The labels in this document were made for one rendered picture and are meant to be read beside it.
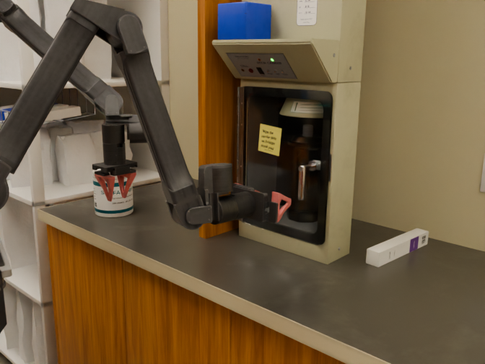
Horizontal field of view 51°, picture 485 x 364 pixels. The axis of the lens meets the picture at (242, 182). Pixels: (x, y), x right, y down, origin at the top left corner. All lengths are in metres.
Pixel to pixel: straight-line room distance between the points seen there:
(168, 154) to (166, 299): 0.55
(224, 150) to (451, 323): 0.77
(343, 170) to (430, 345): 0.50
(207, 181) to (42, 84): 0.36
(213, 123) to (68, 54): 0.60
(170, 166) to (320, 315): 0.44
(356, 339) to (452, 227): 0.71
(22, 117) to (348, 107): 0.76
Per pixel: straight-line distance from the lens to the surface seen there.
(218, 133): 1.49
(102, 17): 1.00
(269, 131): 1.40
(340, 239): 1.40
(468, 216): 1.64
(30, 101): 0.98
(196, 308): 1.36
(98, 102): 1.37
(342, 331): 1.08
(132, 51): 0.98
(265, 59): 1.31
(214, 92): 1.47
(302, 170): 1.28
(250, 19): 1.33
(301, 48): 1.21
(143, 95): 1.01
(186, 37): 2.29
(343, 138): 1.32
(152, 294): 1.50
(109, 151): 1.36
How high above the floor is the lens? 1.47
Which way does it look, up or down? 14 degrees down
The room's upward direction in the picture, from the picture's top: 1 degrees clockwise
